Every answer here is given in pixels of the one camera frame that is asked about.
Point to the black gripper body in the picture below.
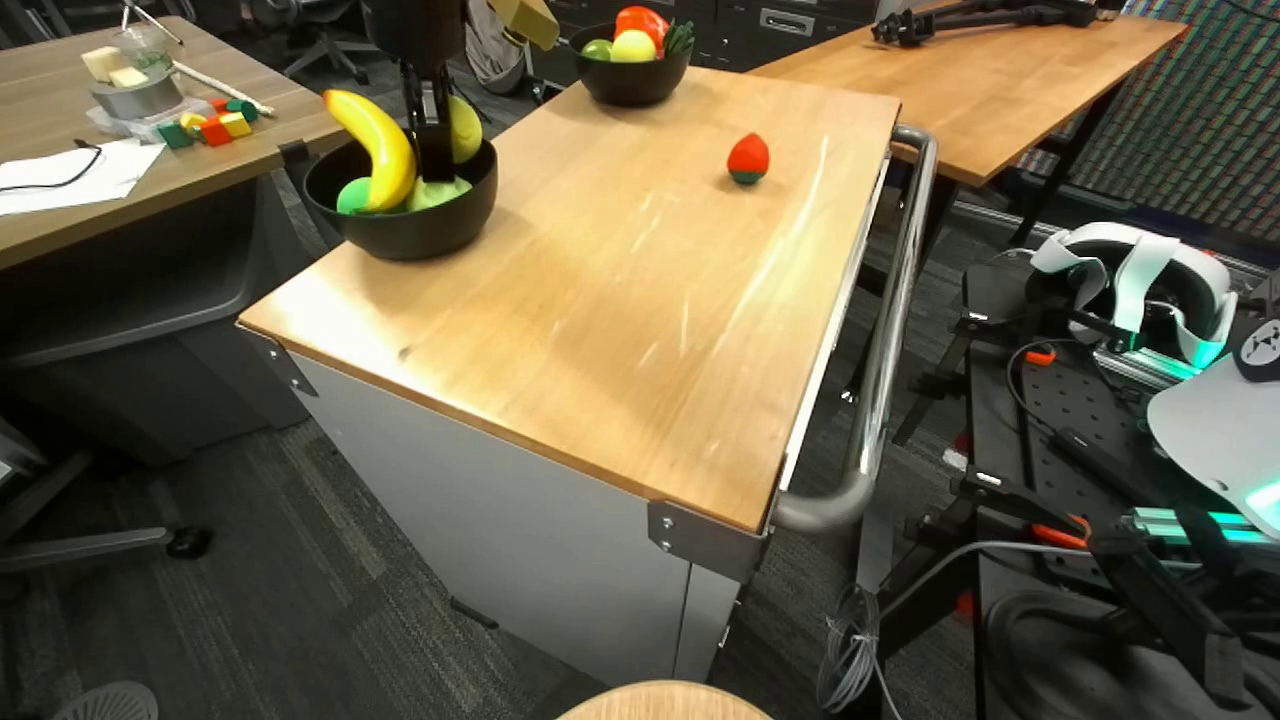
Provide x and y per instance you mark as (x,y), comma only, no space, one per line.
(419,25)

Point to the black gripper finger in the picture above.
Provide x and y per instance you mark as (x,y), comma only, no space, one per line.
(412,113)
(443,134)

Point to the yellow-green ball with dent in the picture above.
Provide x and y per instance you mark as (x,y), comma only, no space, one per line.
(466,127)

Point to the yellow toy banana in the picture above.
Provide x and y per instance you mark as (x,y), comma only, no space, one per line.
(381,145)

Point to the green dimpled ball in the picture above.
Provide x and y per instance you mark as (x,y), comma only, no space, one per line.
(353,203)

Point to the yellow round toy fruit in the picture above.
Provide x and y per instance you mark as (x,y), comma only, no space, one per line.
(634,44)

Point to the orange red bell pepper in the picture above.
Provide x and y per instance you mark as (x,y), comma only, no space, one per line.
(643,22)

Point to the red toy strawberry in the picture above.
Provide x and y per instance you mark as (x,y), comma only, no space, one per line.
(750,159)

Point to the grey white cloth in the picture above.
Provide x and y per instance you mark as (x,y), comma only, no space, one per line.
(498,66)

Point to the black mesh office chair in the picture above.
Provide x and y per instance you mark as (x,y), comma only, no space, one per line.
(313,44)

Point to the black plastic bowl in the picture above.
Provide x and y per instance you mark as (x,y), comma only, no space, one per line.
(412,238)
(634,81)

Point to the wooden side desk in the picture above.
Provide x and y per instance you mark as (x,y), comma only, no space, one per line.
(265,121)

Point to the green toy cube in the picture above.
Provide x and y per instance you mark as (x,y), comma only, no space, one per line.
(174,138)
(246,106)

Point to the yellow toy cube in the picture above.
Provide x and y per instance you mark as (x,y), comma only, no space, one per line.
(238,127)
(193,121)

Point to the thin white stick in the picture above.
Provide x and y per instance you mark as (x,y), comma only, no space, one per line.
(222,84)

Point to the red toy cube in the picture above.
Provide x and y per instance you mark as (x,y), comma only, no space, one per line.
(214,134)

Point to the clear plastic container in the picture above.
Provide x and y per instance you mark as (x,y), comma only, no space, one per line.
(135,84)

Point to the black cabinet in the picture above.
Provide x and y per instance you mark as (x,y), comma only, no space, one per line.
(744,50)

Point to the white paper sheet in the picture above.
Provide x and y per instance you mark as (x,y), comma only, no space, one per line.
(80,183)

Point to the grey office chair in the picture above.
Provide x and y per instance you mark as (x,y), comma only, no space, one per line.
(120,305)

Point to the white label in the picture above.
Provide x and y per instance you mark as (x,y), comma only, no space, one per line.
(786,22)

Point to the white cart cabinet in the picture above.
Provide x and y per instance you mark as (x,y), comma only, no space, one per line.
(505,532)

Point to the long black device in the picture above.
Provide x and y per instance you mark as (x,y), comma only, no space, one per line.
(932,25)

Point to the large wooden desk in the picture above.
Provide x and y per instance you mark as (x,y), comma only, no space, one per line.
(985,92)

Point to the round wooden stool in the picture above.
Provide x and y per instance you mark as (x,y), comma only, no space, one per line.
(665,707)

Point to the grey round object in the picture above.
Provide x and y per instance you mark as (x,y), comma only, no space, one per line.
(104,707)

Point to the white VR headset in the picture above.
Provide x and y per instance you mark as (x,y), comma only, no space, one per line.
(1135,287)

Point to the person in plaid shirt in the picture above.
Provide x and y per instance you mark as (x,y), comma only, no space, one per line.
(1172,121)

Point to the black breadboard table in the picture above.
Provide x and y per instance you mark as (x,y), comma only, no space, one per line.
(1123,425)

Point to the grey device with teal light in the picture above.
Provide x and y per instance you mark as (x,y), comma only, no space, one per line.
(1214,425)

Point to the metal corner bracket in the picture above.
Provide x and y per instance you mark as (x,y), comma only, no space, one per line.
(692,532)

